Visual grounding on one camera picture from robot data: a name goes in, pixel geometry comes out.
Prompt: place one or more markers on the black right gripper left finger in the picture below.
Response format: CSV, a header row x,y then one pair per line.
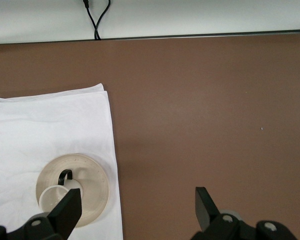
x,y
65,210

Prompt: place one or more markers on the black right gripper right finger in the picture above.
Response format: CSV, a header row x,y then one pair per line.
x,y
206,210

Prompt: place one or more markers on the beige plate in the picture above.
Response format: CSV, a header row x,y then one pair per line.
x,y
95,182

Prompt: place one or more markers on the white cloth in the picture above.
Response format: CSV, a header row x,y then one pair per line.
x,y
40,125

